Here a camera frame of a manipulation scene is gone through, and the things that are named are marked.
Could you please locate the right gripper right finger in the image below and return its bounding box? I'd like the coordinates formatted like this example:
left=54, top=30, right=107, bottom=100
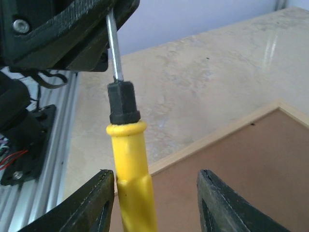
left=197, top=170, right=288, bottom=232

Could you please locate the yellow handled screwdriver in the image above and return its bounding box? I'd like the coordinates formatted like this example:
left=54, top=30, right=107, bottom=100
left=106, top=11, right=158, bottom=232

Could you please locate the wooden photo frame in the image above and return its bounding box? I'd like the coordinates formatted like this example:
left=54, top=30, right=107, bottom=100
left=150, top=101, right=309, bottom=232

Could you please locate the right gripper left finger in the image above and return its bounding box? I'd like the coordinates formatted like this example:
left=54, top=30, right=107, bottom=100
left=20, top=170, right=114, bottom=232

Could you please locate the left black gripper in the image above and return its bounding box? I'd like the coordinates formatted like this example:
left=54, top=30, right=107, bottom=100
left=0, top=0, right=140, bottom=71

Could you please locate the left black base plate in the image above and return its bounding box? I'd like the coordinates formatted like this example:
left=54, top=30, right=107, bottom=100
left=0, top=104, right=57, bottom=186

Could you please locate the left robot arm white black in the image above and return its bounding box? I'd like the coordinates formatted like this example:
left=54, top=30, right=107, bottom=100
left=0, top=0, right=140, bottom=149

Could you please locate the aluminium rail base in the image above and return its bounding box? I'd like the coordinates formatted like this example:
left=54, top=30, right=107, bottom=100
left=0, top=68, right=81, bottom=232

